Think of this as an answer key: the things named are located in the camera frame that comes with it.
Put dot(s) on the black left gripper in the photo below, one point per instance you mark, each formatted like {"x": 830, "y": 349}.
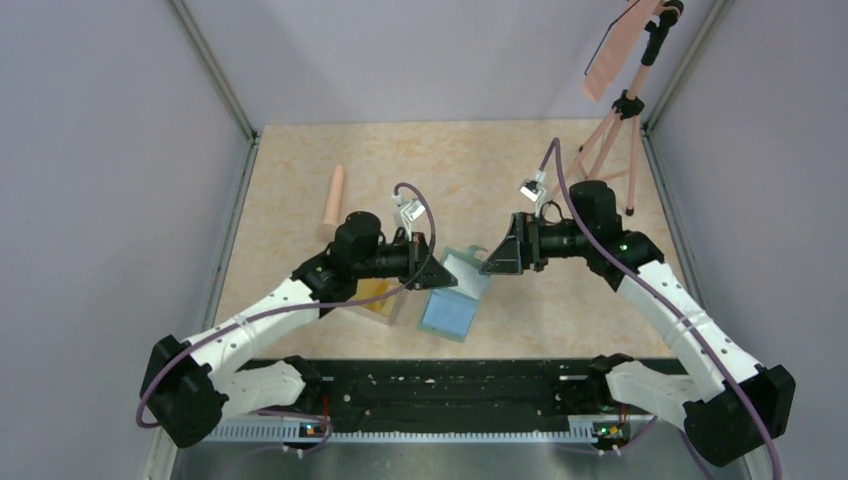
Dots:
{"x": 434, "y": 275}

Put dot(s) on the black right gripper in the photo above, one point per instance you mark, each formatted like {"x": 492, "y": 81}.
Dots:
{"x": 527, "y": 227}

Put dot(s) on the clear plastic card box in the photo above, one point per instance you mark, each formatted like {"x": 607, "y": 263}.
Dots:
{"x": 385, "y": 320}

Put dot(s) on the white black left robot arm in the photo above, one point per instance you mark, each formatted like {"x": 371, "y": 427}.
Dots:
{"x": 190, "y": 386}

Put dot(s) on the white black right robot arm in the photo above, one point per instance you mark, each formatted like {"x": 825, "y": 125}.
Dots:
{"x": 728, "y": 404}

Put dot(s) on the gold VIP credit card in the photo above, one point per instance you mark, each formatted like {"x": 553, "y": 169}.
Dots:
{"x": 371, "y": 288}

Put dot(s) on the pink tripod stand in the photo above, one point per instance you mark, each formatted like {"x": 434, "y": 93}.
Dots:
{"x": 628, "y": 107}

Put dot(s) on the pink flat panel on tripod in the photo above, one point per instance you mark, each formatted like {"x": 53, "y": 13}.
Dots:
{"x": 616, "y": 46}

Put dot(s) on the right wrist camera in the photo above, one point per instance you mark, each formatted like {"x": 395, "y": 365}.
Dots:
{"x": 534, "y": 189}

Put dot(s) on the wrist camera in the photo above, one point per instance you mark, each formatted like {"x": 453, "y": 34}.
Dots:
{"x": 407, "y": 211}
{"x": 534, "y": 189}

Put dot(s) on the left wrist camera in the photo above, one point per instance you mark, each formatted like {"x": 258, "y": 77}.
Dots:
{"x": 407, "y": 211}

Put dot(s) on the pink cylindrical handle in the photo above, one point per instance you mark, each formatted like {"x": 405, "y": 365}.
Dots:
{"x": 331, "y": 214}

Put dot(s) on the grey slotted cable duct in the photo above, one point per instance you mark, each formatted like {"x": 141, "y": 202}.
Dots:
{"x": 283, "y": 431}

